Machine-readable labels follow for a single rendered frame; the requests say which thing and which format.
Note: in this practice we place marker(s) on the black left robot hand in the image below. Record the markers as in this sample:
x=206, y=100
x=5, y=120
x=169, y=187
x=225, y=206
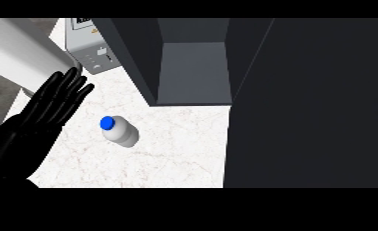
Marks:
x=34, y=121

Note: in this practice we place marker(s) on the dark grey open cabinet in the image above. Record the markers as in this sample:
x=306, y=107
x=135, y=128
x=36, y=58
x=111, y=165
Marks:
x=192, y=71

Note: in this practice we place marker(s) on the dark grey cabinet door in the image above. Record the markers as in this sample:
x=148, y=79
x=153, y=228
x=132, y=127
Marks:
x=305, y=108

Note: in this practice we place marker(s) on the white bottle with blue cap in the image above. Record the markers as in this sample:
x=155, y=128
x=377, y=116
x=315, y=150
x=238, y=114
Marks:
x=120, y=133

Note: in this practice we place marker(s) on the pale grey appliance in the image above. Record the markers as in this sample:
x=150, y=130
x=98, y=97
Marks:
x=91, y=48

